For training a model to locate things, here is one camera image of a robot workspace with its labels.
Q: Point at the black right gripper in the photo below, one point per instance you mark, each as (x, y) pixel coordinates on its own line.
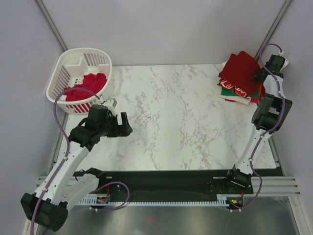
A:
(258, 75)

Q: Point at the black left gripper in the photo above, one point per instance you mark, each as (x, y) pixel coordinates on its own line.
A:
(123, 130)

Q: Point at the dark red t-shirt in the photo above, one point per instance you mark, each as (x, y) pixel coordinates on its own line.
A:
(240, 72)

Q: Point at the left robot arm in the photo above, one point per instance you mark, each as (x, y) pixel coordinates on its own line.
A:
(50, 204)

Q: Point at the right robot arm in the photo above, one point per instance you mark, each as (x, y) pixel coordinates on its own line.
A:
(267, 119)

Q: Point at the folded orange t-shirt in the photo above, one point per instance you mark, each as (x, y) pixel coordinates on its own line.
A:
(262, 90)

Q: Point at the folded magenta t-shirt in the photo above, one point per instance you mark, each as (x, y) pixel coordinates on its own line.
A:
(255, 99)

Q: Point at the folded white t-shirt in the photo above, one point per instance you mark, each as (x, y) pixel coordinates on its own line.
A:
(238, 99)

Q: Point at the folded green t-shirt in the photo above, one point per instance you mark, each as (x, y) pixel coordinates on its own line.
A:
(227, 92)

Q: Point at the folded coca-cola t-shirt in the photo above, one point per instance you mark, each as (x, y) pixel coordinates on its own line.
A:
(227, 85)

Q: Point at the bright red shirt in basket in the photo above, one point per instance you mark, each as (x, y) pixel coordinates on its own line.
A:
(91, 82)

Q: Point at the white plastic laundry basket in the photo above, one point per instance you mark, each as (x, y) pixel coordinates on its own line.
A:
(69, 71)

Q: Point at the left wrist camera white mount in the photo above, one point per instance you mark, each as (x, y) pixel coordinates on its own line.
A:
(110, 104)

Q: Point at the right aluminium frame post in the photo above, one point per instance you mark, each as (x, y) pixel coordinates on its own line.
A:
(274, 25)

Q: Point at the aluminium frame post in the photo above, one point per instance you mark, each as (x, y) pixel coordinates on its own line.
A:
(51, 25)
(274, 25)

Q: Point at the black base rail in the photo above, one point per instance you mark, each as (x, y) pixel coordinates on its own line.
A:
(169, 185)

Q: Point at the white slotted cable duct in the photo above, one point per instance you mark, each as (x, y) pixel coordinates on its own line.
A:
(220, 201)

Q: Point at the left aluminium frame post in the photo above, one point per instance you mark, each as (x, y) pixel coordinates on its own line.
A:
(51, 25)

